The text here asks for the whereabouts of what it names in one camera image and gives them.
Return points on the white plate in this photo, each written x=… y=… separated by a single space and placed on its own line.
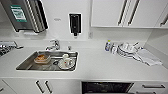
x=67 y=64

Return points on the chrome sink faucet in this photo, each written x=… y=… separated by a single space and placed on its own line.
x=53 y=45

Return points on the small wall label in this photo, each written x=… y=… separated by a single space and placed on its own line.
x=57 y=19

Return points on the white wall outlet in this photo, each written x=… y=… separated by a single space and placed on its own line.
x=90 y=34

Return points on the countertop dish rack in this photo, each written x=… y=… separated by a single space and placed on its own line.
x=7 y=48

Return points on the white two-door base cabinet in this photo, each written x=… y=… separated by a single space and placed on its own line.
x=66 y=87

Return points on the white cup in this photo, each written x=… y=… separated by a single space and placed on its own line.
x=65 y=57

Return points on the small dish soap bottle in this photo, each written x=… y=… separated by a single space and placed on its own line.
x=107 y=46

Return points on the bowl with orange contents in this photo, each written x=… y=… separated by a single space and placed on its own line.
x=42 y=59

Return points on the white upper wall cabinet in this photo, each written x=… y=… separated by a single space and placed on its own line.
x=105 y=13

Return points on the black soap dispenser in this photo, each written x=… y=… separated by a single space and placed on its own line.
x=75 y=23

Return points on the stainless steel dishwasher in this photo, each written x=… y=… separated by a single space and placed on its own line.
x=84 y=87

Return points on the stainless steel sink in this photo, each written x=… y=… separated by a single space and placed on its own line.
x=25 y=66

